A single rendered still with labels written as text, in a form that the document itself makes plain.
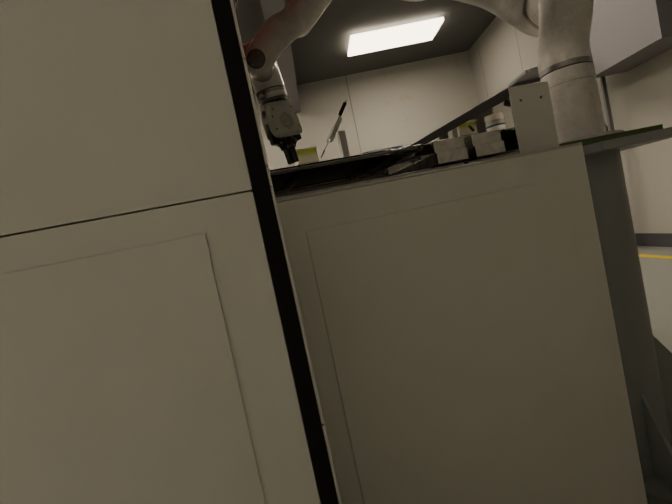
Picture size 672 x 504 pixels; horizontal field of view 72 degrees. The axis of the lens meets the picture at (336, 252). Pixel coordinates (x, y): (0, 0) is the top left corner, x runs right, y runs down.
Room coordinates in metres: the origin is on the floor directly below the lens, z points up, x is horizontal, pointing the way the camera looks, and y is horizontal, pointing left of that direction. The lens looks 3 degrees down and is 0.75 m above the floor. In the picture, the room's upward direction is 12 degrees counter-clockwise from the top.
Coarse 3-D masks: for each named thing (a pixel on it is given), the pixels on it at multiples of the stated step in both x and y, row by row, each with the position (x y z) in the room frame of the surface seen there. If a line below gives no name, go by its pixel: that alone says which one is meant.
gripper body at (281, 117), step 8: (264, 104) 1.26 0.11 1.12; (272, 104) 1.26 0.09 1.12; (280, 104) 1.27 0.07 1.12; (288, 104) 1.30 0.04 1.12; (264, 112) 1.28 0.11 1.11; (272, 112) 1.25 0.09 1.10; (280, 112) 1.27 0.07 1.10; (288, 112) 1.29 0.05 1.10; (264, 120) 1.27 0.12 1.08; (272, 120) 1.25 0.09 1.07; (280, 120) 1.27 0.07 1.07; (288, 120) 1.29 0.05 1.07; (296, 120) 1.31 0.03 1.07; (264, 128) 1.28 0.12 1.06; (272, 128) 1.25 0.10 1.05; (280, 128) 1.26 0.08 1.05; (288, 128) 1.28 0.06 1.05; (296, 128) 1.30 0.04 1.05; (280, 136) 1.26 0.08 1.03
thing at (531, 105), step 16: (512, 96) 0.93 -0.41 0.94; (528, 96) 0.94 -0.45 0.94; (544, 96) 0.94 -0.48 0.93; (512, 112) 0.93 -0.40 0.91; (528, 112) 0.94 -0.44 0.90; (544, 112) 0.94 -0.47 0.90; (528, 128) 0.93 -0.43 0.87; (544, 128) 0.94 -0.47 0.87; (528, 144) 0.93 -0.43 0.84; (544, 144) 0.94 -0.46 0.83
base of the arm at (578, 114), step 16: (576, 64) 1.09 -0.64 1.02; (592, 64) 1.11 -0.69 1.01; (544, 80) 1.15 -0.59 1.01; (560, 80) 1.11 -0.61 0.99; (576, 80) 1.09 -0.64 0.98; (592, 80) 1.10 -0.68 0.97; (560, 96) 1.11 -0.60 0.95; (576, 96) 1.09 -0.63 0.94; (592, 96) 1.09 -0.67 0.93; (560, 112) 1.12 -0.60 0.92; (576, 112) 1.09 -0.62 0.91; (592, 112) 1.09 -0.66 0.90; (560, 128) 1.12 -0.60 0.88; (576, 128) 1.09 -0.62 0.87; (592, 128) 1.09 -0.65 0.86
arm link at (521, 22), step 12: (408, 0) 1.29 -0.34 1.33; (420, 0) 1.27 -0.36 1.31; (456, 0) 1.21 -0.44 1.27; (468, 0) 1.19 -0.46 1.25; (480, 0) 1.18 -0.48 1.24; (492, 0) 1.17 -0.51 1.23; (504, 0) 1.18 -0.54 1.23; (516, 0) 1.19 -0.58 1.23; (492, 12) 1.21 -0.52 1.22; (504, 12) 1.20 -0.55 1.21; (516, 12) 1.20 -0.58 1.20; (516, 24) 1.22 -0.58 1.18; (528, 24) 1.20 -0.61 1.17
